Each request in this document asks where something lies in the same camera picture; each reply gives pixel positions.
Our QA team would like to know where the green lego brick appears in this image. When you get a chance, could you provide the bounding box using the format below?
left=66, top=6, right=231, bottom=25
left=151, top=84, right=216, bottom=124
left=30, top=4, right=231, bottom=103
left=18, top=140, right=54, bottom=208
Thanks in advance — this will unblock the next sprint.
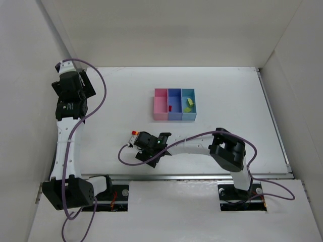
left=187, top=98, right=194, bottom=107
left=183, top=107, right=192, bottom=113

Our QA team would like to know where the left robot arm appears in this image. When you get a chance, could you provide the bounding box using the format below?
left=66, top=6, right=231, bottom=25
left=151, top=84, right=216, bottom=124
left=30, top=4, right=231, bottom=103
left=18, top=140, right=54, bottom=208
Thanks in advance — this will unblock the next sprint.
left=42, top=71, right=112, bottom=210

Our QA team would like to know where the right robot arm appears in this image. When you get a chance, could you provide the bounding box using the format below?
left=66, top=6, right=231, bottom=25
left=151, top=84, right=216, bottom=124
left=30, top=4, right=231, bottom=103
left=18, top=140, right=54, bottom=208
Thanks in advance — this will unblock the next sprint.
left=130, top=128, right=252, bottom=198

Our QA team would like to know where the pink plastic bin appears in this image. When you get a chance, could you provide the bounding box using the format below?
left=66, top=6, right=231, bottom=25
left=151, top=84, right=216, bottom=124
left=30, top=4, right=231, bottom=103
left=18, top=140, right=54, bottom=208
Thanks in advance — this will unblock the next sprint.
left=153, top=88, right=169, bottom=121

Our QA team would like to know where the light blue plastic bin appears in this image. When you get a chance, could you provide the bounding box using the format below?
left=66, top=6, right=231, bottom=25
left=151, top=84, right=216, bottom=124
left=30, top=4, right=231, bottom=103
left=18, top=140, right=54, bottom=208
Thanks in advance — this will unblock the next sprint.
left=181, top=89, right=197, bottom=121

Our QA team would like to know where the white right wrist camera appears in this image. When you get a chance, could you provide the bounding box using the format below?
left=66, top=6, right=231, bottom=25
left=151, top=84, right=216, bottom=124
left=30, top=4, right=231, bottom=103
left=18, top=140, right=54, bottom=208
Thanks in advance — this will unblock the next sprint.
left=128, top=135, right=138, bottom=148

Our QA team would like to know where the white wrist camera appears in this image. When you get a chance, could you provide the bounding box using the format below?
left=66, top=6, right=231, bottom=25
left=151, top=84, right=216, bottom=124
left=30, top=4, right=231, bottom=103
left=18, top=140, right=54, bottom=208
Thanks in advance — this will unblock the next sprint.
left=128, top=135, right=138, bottom=148
left=55, top=60, right=76, bottom=75

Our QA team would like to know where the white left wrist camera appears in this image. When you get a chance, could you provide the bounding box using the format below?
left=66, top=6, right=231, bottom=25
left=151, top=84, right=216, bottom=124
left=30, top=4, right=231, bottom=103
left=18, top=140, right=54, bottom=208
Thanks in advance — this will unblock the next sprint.
left=55, top=60, right=76, bottom=75

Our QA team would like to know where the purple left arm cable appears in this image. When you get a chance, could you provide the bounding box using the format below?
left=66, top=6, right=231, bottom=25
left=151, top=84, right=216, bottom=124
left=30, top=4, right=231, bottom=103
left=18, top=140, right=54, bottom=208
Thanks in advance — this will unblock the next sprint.
left=55, top=58, right=108, bottom=242

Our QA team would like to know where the aluminium front rail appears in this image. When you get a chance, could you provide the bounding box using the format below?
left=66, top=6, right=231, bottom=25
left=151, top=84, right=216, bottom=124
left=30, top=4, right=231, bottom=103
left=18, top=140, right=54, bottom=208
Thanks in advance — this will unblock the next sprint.
left=80, top=171, right=295, bottom=182

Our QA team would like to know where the aluminium rail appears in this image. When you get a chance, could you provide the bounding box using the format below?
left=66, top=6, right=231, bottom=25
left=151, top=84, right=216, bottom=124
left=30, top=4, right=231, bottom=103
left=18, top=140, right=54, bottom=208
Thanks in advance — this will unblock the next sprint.
left=256, top=68, right=293, bottom=174
left=80, top=171, right=295, bottom=182

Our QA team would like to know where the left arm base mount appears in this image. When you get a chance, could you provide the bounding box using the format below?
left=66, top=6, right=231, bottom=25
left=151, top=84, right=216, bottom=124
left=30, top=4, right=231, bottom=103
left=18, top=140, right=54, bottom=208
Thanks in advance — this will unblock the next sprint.
left=96, top=185, right=129, bottom=212

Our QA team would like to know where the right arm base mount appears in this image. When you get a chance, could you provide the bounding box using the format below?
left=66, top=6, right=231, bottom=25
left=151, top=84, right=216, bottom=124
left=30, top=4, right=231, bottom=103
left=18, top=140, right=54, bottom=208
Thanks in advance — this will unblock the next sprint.
left=218, top=183, right=267, bottom=212

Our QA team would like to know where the aluminium right rail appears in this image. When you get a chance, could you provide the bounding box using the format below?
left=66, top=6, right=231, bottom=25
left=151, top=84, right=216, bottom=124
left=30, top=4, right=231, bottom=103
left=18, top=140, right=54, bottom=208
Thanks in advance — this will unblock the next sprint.
left=256, top=68, right=293, bottom=174

